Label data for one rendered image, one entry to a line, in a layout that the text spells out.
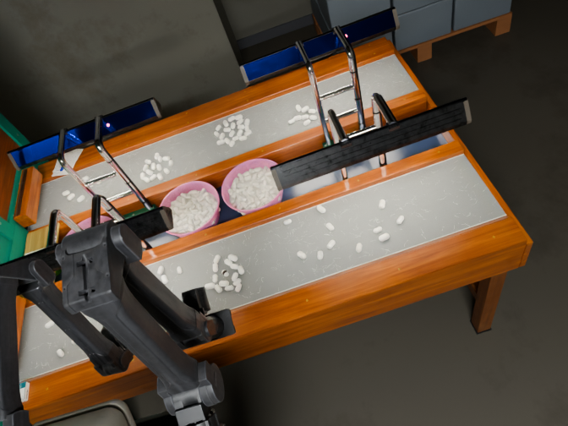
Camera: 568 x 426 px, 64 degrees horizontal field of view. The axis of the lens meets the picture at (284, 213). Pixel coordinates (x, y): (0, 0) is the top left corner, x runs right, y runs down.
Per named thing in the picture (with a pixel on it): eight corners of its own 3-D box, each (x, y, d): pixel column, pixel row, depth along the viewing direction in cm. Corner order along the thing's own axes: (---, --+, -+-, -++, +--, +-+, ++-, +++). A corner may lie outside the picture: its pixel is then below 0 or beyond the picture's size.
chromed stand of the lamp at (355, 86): (370, 138, 194) (357, 49, 158) (325, 154, 195) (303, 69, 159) (355, 110, 205) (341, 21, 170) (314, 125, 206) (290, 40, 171)
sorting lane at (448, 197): (506, 218, 152) (507, 214, 150) (14, 386, 162) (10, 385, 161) (464, 156, 170) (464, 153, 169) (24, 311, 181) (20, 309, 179)
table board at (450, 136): (525, 265, 156) (533, 242, 143) (519, 267, 156) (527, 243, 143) (391, 66, 230) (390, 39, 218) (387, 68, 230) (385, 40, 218)
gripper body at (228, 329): (193, 319, 119) (183, 321, 112) (230, 308, 118) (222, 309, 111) (199, 344, 118) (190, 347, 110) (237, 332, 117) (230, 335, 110)
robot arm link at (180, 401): (182, 435, 87) (208, 428, 87) (165, 384, 87) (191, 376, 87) (194, 413, 96) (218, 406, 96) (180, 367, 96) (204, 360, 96)
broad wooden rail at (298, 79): (396, 81, 223) (394, 49, 208) (59, 204, 234) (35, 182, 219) (387, 68, 230) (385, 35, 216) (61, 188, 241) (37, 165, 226)
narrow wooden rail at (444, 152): (462, 168, 175) (464, 149, 167) (35, 318, 186) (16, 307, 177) (456, 158, 179) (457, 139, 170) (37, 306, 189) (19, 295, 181)
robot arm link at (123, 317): (35, 301, 61) (104, 279, 61) (57, 231, 71) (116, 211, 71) (178, 423, 92) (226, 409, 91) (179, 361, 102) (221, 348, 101)
